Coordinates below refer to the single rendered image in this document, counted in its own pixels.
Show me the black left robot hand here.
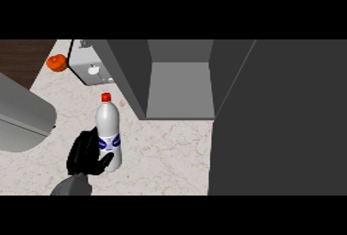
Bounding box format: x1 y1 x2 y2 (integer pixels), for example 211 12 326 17
65 126 115 177

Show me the grey open cabinet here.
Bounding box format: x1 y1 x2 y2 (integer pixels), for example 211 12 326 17
85 39 257 121

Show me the white bottle with red cap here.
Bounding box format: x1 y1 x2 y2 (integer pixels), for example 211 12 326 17
94 92 124 173

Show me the grey rounded appliance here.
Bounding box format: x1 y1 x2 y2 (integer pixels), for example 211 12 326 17
0 72 57 153

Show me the pale grey toaster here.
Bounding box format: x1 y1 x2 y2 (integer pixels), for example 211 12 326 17
66 39 116 87

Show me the orange bell pepper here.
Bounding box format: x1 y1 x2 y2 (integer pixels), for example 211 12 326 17
44 53 69 73

